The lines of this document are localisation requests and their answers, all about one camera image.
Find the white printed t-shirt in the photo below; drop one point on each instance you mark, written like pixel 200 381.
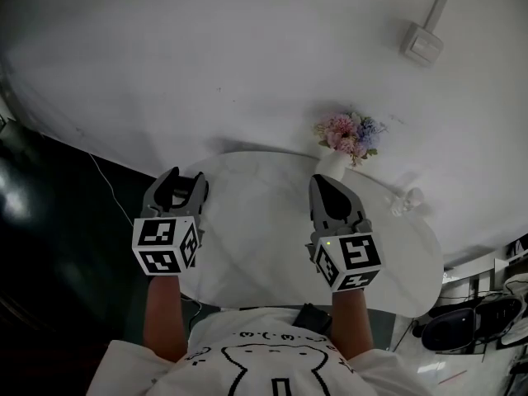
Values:
pixel 255 365

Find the black waist pouch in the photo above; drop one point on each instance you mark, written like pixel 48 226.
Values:
pixel 311 318

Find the white wall switch box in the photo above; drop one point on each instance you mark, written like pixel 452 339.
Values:
pixel 421 43

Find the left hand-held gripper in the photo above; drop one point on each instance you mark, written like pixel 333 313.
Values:
pixel 158 237

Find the small clear glass bottle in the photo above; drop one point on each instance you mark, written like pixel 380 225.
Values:
pixel 408 200

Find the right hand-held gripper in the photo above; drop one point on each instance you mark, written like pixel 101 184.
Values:
pixel 359 254

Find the white curved table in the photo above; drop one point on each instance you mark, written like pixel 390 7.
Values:
pixel 264 229

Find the pink and blue flower bouquet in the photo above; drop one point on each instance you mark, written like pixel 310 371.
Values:
pixel 346 134

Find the person's left forearm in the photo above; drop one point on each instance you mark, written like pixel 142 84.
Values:
pixel 165 320

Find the white wall conduit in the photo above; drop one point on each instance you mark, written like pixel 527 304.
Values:
pixel 439 0

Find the person's right forearm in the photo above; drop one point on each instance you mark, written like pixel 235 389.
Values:
pixel 352 324

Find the white vase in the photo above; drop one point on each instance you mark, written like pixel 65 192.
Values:
pixel 332 167

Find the black reclining salon chair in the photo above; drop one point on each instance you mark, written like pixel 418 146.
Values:
pixel 458 328

